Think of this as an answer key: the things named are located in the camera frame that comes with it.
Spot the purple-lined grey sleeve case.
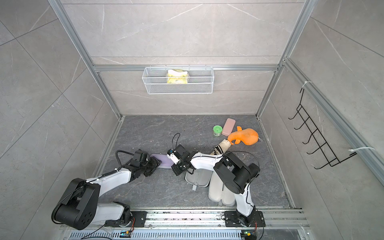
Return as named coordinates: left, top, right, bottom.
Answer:
left=151, top=154, right=174, bottom=169

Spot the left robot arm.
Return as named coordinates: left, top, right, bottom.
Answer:
left=51, top=150, right=162, bottom=230

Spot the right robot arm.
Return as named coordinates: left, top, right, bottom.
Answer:
left=167, top=145, right=260, bottom=227

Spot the green lidded small jar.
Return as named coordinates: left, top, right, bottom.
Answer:
left=213, top=125, right=223, bottom=137

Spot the pink rectangular case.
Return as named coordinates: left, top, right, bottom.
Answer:
left=222, top=118, right=236, bottom=136

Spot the orange whale plush toy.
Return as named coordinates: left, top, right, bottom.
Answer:
left=227, top=126, right=260, bottom=146

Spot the yellow packet in basket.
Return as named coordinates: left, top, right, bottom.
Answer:
left=167, top=70, right=189, bottom=84

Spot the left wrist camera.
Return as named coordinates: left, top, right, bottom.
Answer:
left=132, top=149, right=148, bottom=165

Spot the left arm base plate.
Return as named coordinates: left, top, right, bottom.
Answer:
left=105, top=211, right=148, bottom=228

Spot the aluminium front rail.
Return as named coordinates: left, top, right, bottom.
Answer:
left=54, top=209, right=314, bottom=240

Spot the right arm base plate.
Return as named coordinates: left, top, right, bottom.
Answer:
left=221, top=211, right=266, bottom=228

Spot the white wire wall basket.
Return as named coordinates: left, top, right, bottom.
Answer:
left=142, top=67, right=215, bottom=95

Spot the black wall hook rack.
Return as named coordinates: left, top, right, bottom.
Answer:
left=288, top=89, right=357, bottom=170

